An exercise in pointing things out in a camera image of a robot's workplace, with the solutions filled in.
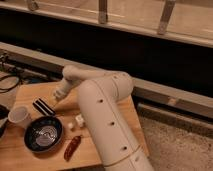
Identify large white cube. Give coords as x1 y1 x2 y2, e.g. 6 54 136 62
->
75 114 85 128

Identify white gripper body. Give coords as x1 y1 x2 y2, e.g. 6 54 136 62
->
53 78 72 101

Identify metal bracket middle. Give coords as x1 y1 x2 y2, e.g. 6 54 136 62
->
98 0 108 24

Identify black round bowl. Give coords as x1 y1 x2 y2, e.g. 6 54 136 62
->
24 116 63 153

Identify white plastic cup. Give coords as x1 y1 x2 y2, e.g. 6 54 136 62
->
8 106 32 129

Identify metal bracket right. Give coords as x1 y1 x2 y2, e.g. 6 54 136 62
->
157 0 176 35

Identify red chili pepper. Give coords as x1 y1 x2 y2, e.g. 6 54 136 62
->
64 136 81 161

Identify black striped eraser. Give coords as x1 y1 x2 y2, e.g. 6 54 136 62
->
33 98 55 116

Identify small white cube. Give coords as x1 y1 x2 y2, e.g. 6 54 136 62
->
68 123 74 130

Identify black cable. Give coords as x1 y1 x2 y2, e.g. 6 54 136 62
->
0 74 23 94

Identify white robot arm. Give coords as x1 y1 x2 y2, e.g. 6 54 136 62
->
53 65 154 171

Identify metal bracket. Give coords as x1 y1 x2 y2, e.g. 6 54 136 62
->
98 0 108 24
157 0 176 35

